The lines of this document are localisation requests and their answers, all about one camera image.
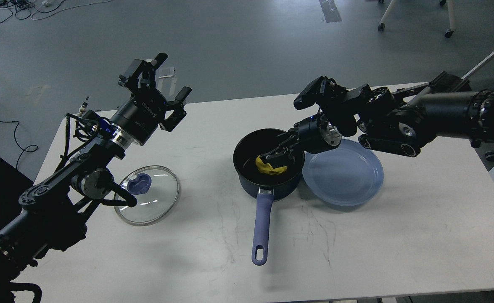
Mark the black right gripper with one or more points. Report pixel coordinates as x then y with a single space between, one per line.
314 134

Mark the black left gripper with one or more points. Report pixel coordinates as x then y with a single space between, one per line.
145 110

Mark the yellow potato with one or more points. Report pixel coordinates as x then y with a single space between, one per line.
268 169

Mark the glass pot lid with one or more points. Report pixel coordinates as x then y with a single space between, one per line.
156 189

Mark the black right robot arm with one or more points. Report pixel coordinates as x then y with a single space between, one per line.
400 122

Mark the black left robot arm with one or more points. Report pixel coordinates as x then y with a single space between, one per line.
55 211

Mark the dark blue saucepan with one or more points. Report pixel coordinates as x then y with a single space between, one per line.
266 189

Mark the blue plate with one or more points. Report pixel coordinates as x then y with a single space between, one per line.
348 176

